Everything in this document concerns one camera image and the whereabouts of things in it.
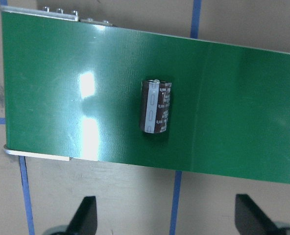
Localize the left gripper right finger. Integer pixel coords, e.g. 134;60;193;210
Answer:
235;194;278;235

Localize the brown cylindrical capacitor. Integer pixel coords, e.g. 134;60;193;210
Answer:
139;79;172;134

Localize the green conveyor belt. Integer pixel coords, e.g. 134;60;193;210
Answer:
0;6;290;184

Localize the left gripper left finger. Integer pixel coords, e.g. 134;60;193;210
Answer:
66;196;97;235

